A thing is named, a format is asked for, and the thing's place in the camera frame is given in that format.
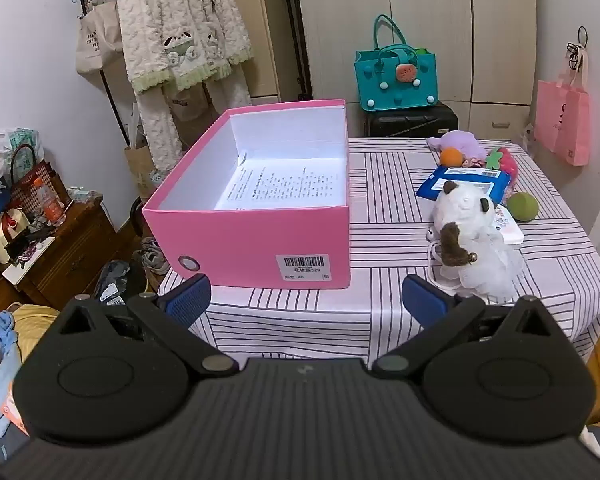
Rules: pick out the red woven basket bag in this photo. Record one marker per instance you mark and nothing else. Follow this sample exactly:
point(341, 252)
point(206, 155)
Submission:
point(30, 180)

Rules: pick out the brown paper bag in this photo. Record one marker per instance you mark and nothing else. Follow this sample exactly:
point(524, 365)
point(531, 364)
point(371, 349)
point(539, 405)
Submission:
point(140, 165)

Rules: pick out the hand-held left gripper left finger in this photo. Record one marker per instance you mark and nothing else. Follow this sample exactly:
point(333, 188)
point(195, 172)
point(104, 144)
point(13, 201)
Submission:
point(190, 296)

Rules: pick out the cream handbag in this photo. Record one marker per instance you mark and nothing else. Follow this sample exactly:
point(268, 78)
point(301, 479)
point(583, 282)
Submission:
point(2, 240)

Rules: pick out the tan tall cabinet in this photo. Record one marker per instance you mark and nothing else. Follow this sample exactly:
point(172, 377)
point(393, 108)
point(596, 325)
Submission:
point(275, 35)

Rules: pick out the pink strawberry plush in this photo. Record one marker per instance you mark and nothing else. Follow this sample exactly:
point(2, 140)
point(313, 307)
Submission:
point(507, 162)

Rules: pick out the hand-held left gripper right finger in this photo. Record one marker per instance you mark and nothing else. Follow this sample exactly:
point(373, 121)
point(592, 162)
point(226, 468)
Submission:
point(424, 296)

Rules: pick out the white brown plush animal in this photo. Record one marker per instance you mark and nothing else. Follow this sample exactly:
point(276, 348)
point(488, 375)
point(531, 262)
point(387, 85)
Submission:
point(480, 250)

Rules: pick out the orange ball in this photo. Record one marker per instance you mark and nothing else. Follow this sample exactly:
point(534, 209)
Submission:
point(451, 157)

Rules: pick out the pink tote bag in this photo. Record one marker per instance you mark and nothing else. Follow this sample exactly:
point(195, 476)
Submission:
point(565, 120)

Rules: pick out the orange drink bottle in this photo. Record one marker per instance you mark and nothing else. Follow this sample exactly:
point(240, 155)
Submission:
point(52, 207)

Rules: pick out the white plastic bag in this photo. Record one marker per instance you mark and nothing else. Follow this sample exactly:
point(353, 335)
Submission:
point(22, 140)

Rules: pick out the purple plush toy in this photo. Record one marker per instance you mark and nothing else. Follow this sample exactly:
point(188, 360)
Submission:
point(462, 142)

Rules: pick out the beige cloth bag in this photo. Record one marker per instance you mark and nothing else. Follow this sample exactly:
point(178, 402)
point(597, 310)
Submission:
point(185, 102)

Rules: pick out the printed paper sheet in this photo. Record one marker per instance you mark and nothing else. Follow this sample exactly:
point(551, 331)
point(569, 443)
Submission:
point(280, 185)

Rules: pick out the black clothes rack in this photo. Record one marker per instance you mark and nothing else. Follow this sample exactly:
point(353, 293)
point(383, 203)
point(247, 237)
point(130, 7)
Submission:
point(116, 112)

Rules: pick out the beige wardrobe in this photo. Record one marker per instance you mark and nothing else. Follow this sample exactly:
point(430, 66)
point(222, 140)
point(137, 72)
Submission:
point(430, 10)

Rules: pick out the canvas tote bag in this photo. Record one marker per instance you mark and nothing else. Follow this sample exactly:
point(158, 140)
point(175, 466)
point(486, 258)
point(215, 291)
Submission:
point(95, 40)

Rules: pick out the teal tote bag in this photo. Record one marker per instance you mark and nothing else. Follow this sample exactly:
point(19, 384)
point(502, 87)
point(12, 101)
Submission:
point(395, 90)

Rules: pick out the black plastic bag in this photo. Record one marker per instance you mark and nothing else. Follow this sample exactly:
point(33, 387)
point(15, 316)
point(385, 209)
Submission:
point(120, 280)

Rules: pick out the floral pink scrunchie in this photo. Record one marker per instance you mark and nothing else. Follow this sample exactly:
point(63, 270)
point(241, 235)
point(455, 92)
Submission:
point(474, 162)

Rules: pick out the white printed packet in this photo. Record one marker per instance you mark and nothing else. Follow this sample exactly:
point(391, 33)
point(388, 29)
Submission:
point(510, 227)

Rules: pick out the cream fleece pajama jacket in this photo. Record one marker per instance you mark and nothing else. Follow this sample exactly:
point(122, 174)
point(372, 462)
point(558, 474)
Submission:
point(180, 10)

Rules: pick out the cream fleece pajama pants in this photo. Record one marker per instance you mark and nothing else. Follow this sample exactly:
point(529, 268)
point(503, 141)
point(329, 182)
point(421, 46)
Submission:
point(155, 130)

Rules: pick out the grey sneaker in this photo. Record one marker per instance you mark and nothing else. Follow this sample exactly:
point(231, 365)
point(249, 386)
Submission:
point(155, 257)

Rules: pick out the striped tablecloth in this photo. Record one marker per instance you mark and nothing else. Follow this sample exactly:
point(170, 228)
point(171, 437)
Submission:
point(390, 260)

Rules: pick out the pink cardboard box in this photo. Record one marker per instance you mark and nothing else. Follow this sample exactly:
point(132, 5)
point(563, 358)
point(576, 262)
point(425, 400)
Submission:
point(240, 245)

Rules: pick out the clear plastic bag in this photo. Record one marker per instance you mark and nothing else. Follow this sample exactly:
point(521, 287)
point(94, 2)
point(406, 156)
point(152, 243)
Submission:
point(528, 137)

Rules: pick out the wooden nightstand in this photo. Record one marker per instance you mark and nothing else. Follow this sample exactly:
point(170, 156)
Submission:
point(70, 255)

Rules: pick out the black suitcase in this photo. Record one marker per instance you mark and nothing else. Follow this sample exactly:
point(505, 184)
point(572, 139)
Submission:
point(410, 122)

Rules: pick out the green ball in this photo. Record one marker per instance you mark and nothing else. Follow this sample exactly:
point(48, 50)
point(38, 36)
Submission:
point(522, 207)

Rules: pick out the blue wipes packet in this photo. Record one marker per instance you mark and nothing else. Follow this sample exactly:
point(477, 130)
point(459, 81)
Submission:
point(460, 177)

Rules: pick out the yellow bedding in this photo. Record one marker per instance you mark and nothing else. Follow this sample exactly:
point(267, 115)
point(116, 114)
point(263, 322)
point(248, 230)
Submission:
point(32, 325)

